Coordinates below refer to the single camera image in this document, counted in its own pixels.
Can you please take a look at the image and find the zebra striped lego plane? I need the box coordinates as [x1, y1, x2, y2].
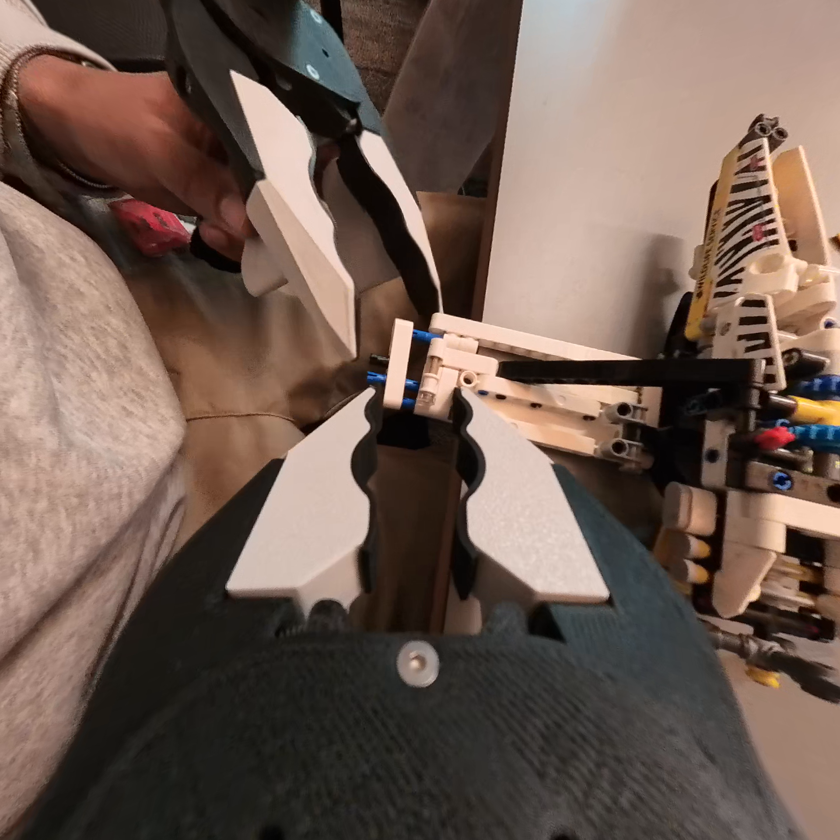
[367, 115, 840, 703]

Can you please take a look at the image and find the red white badge card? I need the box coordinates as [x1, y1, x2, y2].
[108, 199, 193, 256]

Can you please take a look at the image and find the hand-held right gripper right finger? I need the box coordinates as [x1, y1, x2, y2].
[449, 387, 613, 621]

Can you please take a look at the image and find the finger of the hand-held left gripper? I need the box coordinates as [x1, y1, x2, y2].
[228, 69, 361, 361]
[320, 130, 447, 316]

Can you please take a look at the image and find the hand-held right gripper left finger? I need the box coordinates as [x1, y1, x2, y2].
[225, 386, 382, 621]

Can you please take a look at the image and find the person's left hand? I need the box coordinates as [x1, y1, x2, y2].
[16, 58, 256, 262]

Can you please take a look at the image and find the grey sweatshirt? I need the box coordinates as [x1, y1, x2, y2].
[0, 184, 188, 815]

